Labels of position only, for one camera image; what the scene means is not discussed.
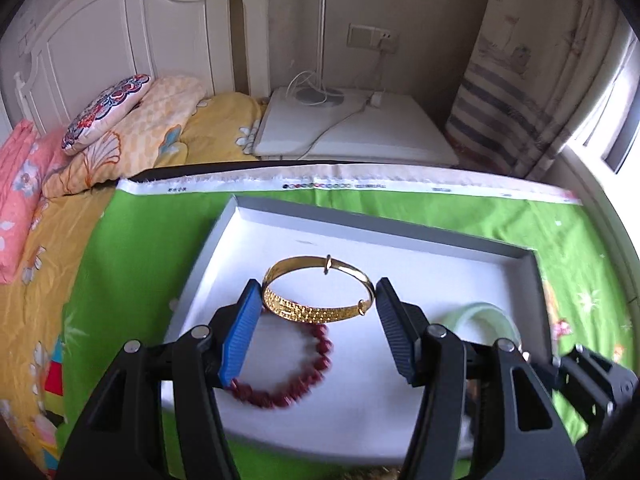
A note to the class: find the white nightstand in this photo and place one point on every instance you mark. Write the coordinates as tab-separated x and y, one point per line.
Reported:
390	130

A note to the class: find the pale green jade bangle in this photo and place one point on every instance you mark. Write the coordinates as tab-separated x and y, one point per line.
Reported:
480	310

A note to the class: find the white charger adapter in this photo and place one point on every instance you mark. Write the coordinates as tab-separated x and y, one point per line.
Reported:
376	99

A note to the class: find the wall socket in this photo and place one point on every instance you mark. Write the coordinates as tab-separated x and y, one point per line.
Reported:
372	37

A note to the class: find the gold bangle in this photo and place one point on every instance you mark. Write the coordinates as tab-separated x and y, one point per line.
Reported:
310	313

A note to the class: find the yellow printed bedsheet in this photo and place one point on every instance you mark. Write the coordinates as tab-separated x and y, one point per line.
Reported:
45	285

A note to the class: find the window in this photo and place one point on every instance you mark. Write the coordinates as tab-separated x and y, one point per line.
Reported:
620	125

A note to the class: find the floral patterned pillow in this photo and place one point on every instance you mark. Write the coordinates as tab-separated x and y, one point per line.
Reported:
100	110

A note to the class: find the pink floral quilt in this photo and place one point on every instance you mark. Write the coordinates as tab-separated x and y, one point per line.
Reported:
20	200

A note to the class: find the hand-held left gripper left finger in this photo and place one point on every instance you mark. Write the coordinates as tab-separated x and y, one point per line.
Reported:
244	327

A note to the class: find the striped printed curtain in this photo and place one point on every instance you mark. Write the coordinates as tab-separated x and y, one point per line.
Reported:
500	110

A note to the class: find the white floor lamp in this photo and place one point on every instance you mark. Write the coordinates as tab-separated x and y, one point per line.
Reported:
323	35

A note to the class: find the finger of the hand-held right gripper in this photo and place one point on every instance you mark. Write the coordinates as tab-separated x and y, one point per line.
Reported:
595	385

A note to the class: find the white wooden headboard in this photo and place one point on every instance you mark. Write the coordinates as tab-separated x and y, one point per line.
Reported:
90	45

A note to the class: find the grey shallow box tray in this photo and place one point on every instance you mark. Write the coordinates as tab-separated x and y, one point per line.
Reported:
360	400

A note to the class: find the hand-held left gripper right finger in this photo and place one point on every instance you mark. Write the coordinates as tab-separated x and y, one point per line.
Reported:
395	330

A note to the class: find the green printed cloth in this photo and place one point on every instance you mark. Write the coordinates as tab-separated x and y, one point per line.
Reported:
140	260

